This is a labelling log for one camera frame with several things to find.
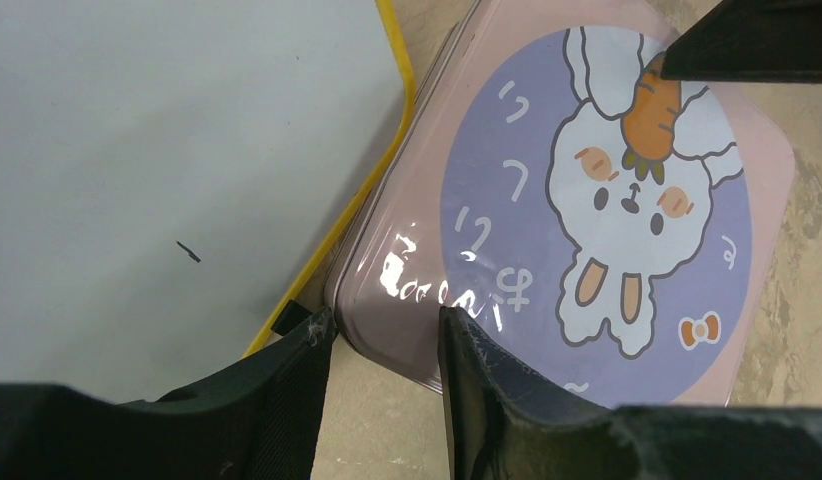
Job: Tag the yellow framed whiteboard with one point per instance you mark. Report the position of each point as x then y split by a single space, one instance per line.
167 169

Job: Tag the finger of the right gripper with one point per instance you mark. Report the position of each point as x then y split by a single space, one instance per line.
751 41

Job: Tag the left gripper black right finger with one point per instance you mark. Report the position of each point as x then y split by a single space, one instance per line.
506 421

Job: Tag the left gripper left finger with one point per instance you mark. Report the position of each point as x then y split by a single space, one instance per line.
258 418

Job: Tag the silver metal box lid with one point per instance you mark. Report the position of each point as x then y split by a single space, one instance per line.
610 228

